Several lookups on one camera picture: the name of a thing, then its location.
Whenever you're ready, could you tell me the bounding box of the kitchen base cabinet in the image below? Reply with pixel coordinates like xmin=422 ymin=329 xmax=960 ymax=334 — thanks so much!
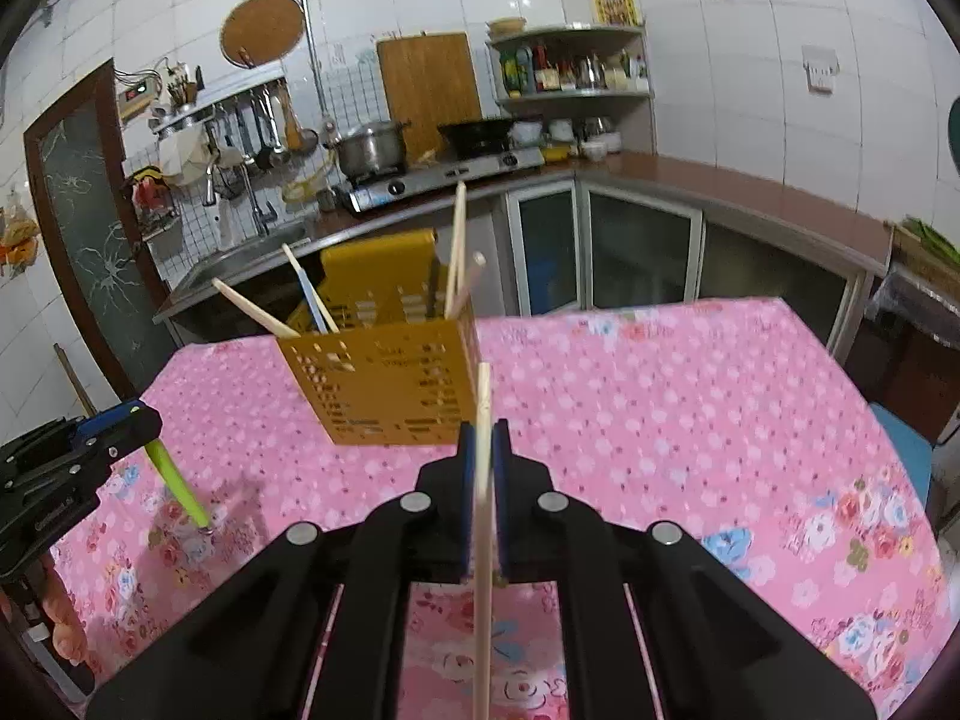
xmin=506 ymin=180 xmax=875 ymax=361

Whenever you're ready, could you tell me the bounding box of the wooden chopstick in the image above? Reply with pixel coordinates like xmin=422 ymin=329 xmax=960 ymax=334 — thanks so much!
xmin=448 ymin=252 xmax=488 ymax=322
xmin=444 ymin=180 xmax=469 ymax=320
xmin=472 ymin=361 xmax=496 ymax=720
xmin=212 ymin=277 xmax=302 ymax=340

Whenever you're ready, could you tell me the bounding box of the pink floral tablecloth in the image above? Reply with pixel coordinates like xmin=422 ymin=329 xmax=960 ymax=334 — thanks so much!
xmin=45 ymin=296 xmax=946 ymax=720

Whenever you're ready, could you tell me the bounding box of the steel kitchen sink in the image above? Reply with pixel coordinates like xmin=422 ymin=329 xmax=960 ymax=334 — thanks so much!
xmin=169 ymin=221 xmax=320 ymax=301

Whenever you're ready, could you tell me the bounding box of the red and yellow bag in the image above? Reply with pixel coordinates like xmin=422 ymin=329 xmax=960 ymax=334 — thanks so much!
xmin=124 ymin=167 xmax=182 ymax=230

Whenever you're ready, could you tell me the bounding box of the round woven trivet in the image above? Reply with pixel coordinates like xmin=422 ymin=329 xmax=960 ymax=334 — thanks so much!
xmin=219 ymin=0 xmax=306 ymax=70

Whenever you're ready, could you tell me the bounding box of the wooden cutting board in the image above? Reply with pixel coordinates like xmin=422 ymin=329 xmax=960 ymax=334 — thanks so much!
xmin=375 ymin=30 xmax=485 ymax=160

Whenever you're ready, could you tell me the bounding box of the blue stool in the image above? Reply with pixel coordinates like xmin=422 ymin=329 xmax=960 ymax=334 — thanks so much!
xmin=868 ymin=401 xmax=937 ymax=515

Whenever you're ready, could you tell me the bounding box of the small electronic wall device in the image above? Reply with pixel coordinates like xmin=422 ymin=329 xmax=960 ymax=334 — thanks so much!
xmin=115 ymin=77 xmax=164 ymax=122

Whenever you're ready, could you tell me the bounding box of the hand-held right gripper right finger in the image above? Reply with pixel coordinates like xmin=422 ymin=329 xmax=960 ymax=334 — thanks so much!
xmin=493 ymin=420 xmax=880 ymax=720

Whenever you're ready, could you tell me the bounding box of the steel wall utensil rack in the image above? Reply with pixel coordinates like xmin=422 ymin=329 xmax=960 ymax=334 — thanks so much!
xmin=148 ymin=75 xmax=305 ymax=173

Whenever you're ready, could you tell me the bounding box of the steel gas stove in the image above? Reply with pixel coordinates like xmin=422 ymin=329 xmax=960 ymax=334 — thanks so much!
xmin=343 ymin=146 xmax=547 ymax=216

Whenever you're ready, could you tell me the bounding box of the white wall outlet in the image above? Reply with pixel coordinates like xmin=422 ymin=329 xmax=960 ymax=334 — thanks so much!
xmin=799 ymin=43 xmax=841 ymax=96

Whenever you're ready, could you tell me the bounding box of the metal sink faucet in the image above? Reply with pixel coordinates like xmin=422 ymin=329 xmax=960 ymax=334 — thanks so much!
xmin=238 ymin=161 xmax=280 ymax=237

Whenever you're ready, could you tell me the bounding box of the steel cooking pot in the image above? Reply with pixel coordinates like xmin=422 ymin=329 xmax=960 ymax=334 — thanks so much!
xmin=328 ymin=118 xmax=412 ymax=182

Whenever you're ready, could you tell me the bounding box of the yellow perforated utensil holder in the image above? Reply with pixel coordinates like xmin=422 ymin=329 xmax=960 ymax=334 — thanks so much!
xmin=276 ymin=229 xmax=481 ymax=447

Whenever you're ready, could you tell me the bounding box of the yellow wall poster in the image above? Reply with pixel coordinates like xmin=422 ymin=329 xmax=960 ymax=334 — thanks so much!
xmin=591 ymin=0 xmax=644 ymax=28

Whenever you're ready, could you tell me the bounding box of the green bottle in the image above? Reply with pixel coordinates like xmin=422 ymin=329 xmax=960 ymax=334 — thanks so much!
xmin=501 ymin=45 xmax=530 ymax=95

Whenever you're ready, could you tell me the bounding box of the kitchen counter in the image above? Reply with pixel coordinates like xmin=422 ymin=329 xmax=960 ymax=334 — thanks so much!
xmin=154 ymin=150 xmax=897 ymax=350

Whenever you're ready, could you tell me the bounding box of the wooden broom handle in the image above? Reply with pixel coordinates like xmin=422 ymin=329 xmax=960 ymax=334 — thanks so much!
xmin=52 ymin=343 xmax=98 ymax=421

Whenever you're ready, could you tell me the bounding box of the person's left hand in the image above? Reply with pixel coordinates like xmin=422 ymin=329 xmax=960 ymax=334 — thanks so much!
xmin=43 ymin=583 xmax=96 ymax=681

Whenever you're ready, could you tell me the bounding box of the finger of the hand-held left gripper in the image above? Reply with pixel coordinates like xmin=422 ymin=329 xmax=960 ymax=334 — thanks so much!
xmin=75 ymin=403 xmax=155 ymax=445
xmin=82 ymin=414 xmax=164 ymax=492

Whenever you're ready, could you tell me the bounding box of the steel corner shelf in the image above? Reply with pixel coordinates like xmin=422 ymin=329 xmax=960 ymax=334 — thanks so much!
xmin=484 ymin=22 xmax=655 ymax=158

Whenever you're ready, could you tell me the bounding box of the white plastic bag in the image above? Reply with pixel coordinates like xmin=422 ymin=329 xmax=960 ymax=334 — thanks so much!
xmin=156 ymin=131 xmax=220 ymax=190

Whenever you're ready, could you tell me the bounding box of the side table with plastic cover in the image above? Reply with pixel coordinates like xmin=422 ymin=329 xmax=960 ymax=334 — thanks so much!
xmin=862 ymin=219 xmax=960 ymax=361

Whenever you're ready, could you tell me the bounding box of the green frog training chopstick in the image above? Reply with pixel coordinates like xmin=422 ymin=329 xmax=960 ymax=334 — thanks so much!
xmin=142 ymin=435 xmax=215 ymax=537

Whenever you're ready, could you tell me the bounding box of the blue and white chopstick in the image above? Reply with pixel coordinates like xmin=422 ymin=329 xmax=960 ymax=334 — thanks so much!
xmin=281 ymin=242 xmax=340 ymax=335

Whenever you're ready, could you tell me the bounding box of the brown framed glass door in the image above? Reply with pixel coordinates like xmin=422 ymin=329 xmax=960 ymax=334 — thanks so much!
xmin=22 ymin=73 xmax=179 ymax=425

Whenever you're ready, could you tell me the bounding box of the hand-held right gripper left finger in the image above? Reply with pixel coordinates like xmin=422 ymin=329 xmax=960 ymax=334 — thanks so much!
xmin=84 ymin=422 xmax=479 ymax=720

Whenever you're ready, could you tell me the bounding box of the black wok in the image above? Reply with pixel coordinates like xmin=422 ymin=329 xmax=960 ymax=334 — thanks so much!
xmin=436 ymin=115 xmax=520 ymax=157

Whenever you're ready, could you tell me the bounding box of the orange hanging bag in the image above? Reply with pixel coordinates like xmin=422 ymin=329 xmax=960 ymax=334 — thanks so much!
xmin=0 ymin=191 xmax=42 ymax=280

